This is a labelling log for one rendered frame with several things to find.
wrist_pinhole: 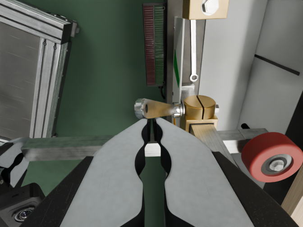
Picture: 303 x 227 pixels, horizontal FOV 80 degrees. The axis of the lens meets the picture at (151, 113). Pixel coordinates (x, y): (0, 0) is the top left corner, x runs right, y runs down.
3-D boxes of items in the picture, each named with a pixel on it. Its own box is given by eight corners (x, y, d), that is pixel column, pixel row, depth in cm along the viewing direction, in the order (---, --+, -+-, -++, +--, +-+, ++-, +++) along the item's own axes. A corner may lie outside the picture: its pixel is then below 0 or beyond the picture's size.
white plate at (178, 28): (170, 126, 49) (175, 152, 40) (172, 16, 36) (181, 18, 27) (172, 126, 49) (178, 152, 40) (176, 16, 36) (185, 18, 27)
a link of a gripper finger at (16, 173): (6, 140, 36) (-35, 178, 28) (35, 138, 36) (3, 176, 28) (12, 152, 37) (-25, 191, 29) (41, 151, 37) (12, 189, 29)
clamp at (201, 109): (178, 154, 38) (182, 173, 33) (181, 95, 31) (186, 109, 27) (205, 153, 38) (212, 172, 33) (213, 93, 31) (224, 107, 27)
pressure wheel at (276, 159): (221, 141, 39) (246, 186, 29) (227, 109, 35) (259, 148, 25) (258, 140, 39) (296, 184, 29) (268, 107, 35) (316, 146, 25)
